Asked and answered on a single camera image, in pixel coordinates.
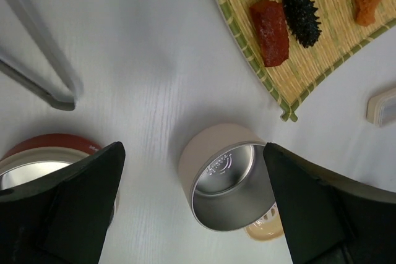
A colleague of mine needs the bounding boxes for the woven bamboo tray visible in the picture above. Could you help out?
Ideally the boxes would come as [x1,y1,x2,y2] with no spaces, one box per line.
[216,0,395,121]

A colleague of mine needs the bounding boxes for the black sea cucumber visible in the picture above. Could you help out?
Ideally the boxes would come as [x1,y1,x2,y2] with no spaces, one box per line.
[282,0,322,48]

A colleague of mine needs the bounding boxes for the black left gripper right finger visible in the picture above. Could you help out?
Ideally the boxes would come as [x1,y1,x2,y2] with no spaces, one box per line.
[263,143,395,263]

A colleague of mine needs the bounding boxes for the dark red meat slice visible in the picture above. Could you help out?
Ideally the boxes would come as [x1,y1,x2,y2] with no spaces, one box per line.
[249,0,289,67]

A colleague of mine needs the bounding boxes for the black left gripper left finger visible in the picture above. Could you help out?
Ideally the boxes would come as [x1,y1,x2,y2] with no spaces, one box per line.
[1,142,125,263]

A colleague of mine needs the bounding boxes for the metal serving tongs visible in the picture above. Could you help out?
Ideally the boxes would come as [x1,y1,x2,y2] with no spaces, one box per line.
[1,0,84,111]

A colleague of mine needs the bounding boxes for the beige steel lunch container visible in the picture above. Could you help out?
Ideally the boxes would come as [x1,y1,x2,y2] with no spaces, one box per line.
[178,123,275,232]

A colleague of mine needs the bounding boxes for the red-based steel lunch container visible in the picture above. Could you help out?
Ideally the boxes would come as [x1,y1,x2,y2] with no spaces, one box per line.
[1,134,102,192]

